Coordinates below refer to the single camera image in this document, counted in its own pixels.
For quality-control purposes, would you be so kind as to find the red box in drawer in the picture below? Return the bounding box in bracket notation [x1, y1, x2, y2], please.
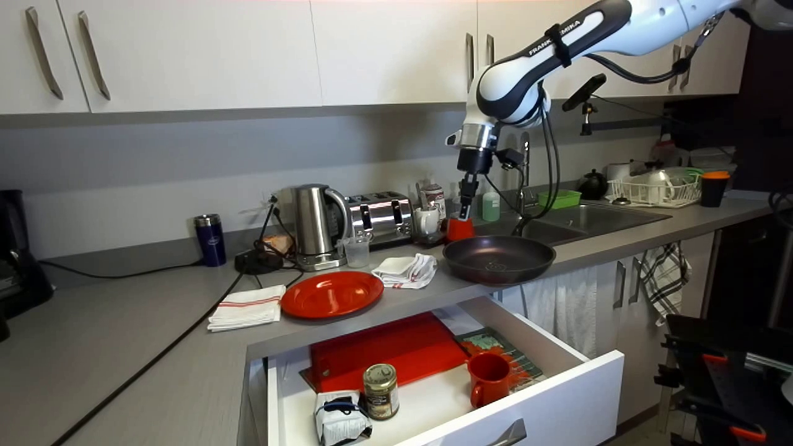
[306, 310, 472, 393]

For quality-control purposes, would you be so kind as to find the small clear glass cup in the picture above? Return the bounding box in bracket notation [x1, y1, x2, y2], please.
[342, 233, 375, 268]

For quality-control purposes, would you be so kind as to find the black power adapter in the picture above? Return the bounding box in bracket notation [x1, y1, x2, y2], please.
[234, 243, 289, 278]

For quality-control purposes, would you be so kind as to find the dark frying pan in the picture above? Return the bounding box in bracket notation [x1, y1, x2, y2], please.
[441, 233, 559, 287]

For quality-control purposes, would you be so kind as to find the black cup with orange lid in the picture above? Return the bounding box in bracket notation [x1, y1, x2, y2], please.
[699, 168, 733, 209]

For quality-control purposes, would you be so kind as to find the glass jar with gold lid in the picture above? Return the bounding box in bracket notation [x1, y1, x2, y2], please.
[359, 360, 403, 422]

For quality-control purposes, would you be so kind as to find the black power cable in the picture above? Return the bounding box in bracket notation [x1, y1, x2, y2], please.
[39, 256, 245, 285]

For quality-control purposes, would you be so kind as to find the black white checkered towel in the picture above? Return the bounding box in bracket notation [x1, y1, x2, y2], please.
[640, 240, 691, 320]

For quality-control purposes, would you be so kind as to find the white wrapped packet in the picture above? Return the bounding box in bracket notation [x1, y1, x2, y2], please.
[312, 389, 375, 446]

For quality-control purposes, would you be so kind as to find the white terry towel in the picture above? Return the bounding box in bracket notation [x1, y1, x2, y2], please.
[490, 263, 622, 356]

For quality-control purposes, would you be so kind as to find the chrome four-slot toaster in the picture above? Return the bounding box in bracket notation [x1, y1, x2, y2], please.
[346, 190, 415, 249]

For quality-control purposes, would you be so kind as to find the folded white red-striped towel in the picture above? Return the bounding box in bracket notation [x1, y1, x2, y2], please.
[205, 282, 289, 335]

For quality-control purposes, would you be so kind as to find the green dish soap bottle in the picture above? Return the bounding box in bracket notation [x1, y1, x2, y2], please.
[479, 186, 504, 226]

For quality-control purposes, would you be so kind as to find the stainless steel kettle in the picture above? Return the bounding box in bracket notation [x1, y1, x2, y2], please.
[275, 181, 353, 272]

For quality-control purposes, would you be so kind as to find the black stand with orange clamps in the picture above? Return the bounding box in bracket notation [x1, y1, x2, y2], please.
[655, 311, 793, 446]

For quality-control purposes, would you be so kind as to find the black coffee machine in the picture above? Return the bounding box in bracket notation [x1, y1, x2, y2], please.
[0, 189, 58, 341]

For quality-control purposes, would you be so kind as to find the red plate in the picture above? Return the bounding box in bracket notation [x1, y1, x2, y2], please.
[281, 270, 386, 321]

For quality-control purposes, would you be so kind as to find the black teapot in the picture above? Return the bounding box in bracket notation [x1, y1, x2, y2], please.
[578, 168, 609, 204]

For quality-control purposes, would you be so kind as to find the green patterned mat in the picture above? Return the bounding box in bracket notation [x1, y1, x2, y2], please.
[457, 326, 546, 391]

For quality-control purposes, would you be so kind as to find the white cabinet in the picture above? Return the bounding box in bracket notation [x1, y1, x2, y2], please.
[614, 233, 716, 424]
[0, 0, 754, 119]

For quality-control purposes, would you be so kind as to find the blue travel tumbler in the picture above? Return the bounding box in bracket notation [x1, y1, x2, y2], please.
[194, 210, 228, 268]

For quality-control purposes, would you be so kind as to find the chrome sink faucet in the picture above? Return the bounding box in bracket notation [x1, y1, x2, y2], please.
[513, 130, 536, 237]

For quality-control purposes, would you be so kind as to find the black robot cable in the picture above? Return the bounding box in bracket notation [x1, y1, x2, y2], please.
[494, 10, 721, 223]

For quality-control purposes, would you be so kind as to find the red mug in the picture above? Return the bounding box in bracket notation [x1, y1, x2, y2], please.
[466, 351, 515, 409]

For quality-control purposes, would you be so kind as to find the white lower cabinet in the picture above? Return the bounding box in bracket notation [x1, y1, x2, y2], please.
[614, 233, 716, 424]

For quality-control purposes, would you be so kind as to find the green plastic container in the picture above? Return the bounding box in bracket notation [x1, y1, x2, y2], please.
[536, 186, 583, 210]

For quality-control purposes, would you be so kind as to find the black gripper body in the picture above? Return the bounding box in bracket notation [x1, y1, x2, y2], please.
[457, 145, 504, 209]

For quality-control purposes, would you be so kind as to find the steel sink basin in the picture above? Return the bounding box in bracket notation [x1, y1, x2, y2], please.
[486, 197, 674, 248]

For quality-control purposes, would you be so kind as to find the white open drawer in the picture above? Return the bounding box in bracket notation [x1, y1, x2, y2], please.
[243, 294, 628, 446]

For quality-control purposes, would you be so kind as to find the white tea towel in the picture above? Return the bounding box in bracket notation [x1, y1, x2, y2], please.
[369, 249, 438, 293]

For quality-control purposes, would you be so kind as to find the white upper cabinet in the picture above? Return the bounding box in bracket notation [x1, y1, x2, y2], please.
[0, 0, 754, 119]

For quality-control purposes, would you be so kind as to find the black mounted camera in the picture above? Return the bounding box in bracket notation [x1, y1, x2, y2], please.
[560, 72, 664, 139]

